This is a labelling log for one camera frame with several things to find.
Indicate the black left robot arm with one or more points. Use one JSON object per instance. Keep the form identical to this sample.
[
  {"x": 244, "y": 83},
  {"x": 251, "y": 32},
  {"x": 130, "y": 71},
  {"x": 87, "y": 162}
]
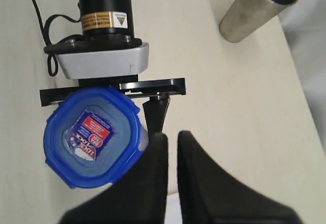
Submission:
[{"x": 102, "y": 19}]

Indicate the blue plastic lid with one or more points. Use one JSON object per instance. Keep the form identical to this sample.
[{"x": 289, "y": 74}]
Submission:
[{"x": 92, "y": 138}]

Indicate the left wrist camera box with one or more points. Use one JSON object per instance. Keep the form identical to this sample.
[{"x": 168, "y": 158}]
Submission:
[{"x": 81, "y": 58}]

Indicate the stainless steel tumbler cup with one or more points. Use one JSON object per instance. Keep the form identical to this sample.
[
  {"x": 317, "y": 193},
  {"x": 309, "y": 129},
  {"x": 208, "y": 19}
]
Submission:
[{"x": 246, "y": 16}]

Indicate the white backdrop curtain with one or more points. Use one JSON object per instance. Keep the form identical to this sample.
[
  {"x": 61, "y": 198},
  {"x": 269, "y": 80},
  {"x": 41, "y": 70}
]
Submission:
[{"x": 304, "y": 28}]

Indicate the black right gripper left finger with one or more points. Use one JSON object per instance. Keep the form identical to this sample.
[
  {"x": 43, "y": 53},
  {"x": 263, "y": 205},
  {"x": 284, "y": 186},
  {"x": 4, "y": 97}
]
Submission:
[{"x": 140, "y": 196}]

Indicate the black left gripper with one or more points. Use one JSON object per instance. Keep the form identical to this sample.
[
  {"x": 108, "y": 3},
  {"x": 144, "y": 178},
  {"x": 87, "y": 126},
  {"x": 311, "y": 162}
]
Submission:
[{"x": 158, "y": 91}]

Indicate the white rectangular plastic tray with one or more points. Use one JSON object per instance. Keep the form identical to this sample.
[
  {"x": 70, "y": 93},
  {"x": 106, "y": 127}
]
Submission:
[{"x": 173, "y": 210}]

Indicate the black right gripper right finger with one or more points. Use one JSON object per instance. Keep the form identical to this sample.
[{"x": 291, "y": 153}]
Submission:
[{"x": 209, "y": 194}]

